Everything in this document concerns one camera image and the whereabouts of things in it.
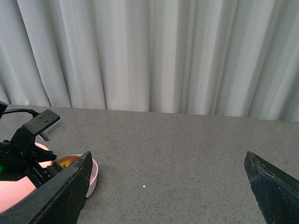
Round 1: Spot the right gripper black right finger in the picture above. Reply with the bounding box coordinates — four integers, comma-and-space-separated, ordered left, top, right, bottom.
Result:
244, 151, 299, 224

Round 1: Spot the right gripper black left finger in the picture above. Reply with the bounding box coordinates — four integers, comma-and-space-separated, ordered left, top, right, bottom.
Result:
0, 151, 93, 224

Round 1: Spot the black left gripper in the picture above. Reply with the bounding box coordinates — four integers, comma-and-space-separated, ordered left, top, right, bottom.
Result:
0, 126, 63, 189

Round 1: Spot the red yellow apple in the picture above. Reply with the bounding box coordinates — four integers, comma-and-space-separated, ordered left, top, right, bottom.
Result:
57, 155, 79, 169

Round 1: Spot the pink plastic plate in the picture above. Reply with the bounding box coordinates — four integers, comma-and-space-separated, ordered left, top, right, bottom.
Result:
0, 177, 36, 213

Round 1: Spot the pink plastic bowl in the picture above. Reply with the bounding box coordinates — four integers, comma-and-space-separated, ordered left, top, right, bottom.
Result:
35, 143, 99, 198

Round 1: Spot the white curtain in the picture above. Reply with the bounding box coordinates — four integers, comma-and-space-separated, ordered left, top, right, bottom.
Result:
0, 0, 299, 121

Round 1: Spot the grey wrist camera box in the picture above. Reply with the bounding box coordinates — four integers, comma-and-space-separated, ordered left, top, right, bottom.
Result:
23, 109, 64, 141

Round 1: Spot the black camera cable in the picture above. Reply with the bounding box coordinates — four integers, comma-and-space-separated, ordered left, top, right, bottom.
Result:
3, 109, 40, 117

